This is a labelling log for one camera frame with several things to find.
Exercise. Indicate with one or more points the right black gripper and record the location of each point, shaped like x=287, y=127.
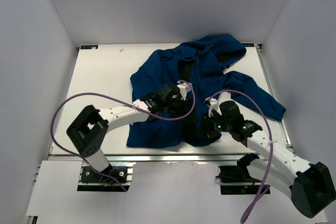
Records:
x=215, y=115

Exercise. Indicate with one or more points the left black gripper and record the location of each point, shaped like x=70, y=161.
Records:
x=181, y=112

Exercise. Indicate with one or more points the blue hooded zip jacket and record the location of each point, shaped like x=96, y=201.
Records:
x=204, y=63

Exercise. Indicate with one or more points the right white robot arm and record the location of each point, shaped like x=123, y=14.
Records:
x=309, y=186

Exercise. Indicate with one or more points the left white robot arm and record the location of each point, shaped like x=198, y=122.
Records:
x=90, y=127

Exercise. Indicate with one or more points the right blue table label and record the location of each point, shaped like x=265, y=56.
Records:
x=248, y=44

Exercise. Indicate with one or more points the blue table label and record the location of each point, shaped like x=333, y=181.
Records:
x=89, y=47
x=248, y=44

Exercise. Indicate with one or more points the left blue table label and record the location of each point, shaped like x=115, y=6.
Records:
x=89, y=47

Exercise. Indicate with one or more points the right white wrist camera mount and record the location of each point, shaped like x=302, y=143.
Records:
x=212, y=105

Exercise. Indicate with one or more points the aluminium table frame rail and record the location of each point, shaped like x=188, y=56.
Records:
x=283, y=127

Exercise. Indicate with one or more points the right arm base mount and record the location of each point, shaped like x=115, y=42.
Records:
x=236, y=180

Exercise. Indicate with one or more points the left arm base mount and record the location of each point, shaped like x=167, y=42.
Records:
x=89, y=181

